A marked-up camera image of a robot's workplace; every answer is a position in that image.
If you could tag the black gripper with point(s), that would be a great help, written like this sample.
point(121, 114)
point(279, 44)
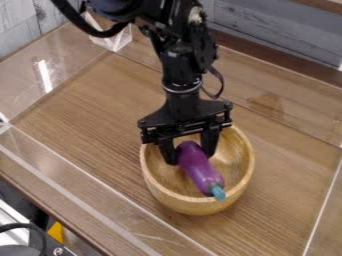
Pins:
point(186, 114)

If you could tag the purple toy eggplant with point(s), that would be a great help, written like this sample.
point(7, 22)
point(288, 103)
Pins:
point(194, 163)

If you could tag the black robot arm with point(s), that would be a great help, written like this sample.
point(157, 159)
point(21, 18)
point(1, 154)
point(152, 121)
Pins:
point(176, 25)

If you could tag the brown wooden bowl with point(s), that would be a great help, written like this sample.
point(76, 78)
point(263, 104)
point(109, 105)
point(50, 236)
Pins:
point(173, 187)

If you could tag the yellow black device corner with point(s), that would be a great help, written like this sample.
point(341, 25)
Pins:
point(51, 243)

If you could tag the clear acrylic tray enclosure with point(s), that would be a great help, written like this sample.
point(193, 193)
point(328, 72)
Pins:
point(73, 99)

